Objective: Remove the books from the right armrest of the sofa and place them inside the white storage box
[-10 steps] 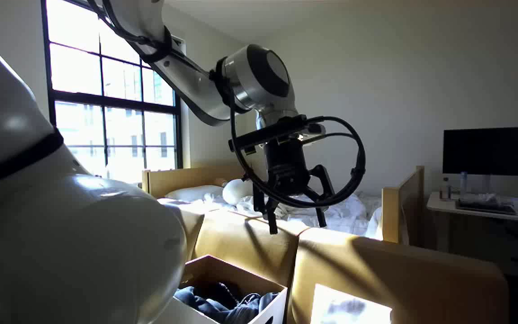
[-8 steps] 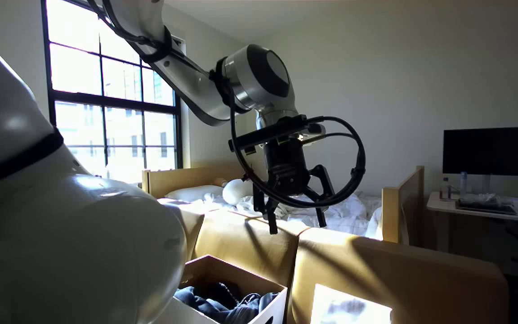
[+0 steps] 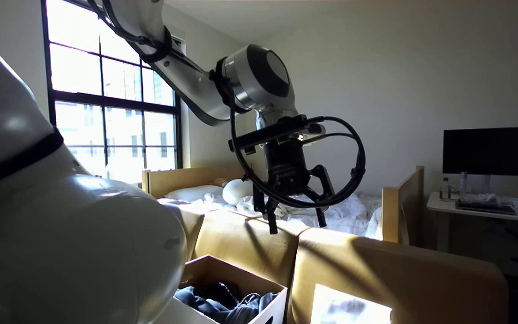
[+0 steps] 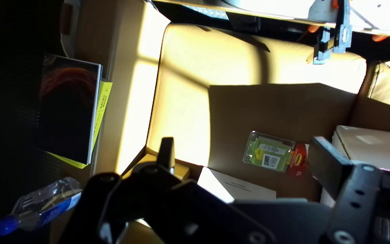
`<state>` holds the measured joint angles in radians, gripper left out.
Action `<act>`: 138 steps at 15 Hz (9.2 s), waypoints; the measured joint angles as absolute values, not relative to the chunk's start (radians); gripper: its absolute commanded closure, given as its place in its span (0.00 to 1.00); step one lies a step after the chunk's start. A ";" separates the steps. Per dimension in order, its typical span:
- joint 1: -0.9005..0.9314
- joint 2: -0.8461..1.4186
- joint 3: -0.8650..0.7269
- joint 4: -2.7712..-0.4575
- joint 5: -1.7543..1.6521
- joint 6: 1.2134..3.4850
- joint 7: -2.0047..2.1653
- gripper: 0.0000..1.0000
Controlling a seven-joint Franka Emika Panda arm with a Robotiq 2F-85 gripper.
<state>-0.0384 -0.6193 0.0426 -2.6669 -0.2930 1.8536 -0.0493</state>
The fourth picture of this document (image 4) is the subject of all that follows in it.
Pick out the orange-handled black clamp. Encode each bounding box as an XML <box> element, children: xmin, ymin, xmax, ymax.
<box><xmin>369</xmin><ymin>31</ymin><xmax>390</xmax><ymax>45</ymax></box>
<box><xmin>306</xmin><ymin>0</ymin><xmax>354</xmax><ymax>65</ymax></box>

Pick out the dark spiral notebook orange swirl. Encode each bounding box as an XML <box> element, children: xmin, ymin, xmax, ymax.
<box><xmin>37</xmin><ymin>53</ymin><xmax>105</xmax><ymax>167</ymax></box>

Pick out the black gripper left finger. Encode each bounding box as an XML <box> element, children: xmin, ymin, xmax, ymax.
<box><xmin>158</xmin><ymin>136</ymin><xmax>178</xmax><ymax>176</ymax></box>

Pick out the red plastic package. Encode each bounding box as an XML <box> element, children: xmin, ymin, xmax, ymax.
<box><xmin>289</xmin><ymin>141</ymin><xmax>313</xmax><ymax>179</ymax></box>

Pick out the white printed envelope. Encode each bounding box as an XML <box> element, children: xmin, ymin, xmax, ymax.
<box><xmin>320</xmin><ymin>125</ymin><xmax>390</xmax><ymax>209</ymax></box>

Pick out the yellow book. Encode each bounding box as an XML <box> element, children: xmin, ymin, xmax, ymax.
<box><xmin>45</xmin><ymin>80</ymin><xmax>114</xmax><ymax>171</ymax></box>

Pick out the clear bottle blue label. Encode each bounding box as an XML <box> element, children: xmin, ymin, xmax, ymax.
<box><xmin>0</xmin><ymin>176</ymin><xmax>84</xmax><ymax>237</ymax></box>

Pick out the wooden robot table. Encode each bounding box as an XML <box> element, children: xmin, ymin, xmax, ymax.
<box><xmin>152</xmin><ymin>0</ymin><xmax>390</xmax><ymax>63</ymax></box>

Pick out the green plastic package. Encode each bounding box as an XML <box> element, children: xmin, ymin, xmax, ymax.
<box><xmin>241</xmin><ymin>129</ymin><xmax>297</xmax><ymax>174</ymax></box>

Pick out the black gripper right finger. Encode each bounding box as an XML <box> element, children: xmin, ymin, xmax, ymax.
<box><xmin>308</xmin><ymin>136</ymin><xmax>355</xmax><ymax>201</ymax></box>

